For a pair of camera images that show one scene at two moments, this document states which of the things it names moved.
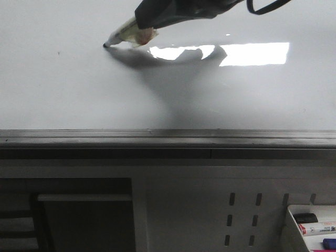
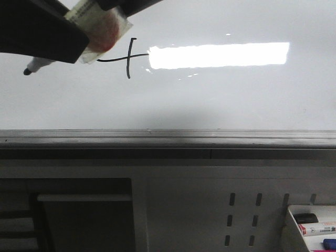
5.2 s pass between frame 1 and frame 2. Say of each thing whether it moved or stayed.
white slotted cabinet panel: stayed
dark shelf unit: stayed
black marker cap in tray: stayed
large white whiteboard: stayed
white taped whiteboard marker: moved
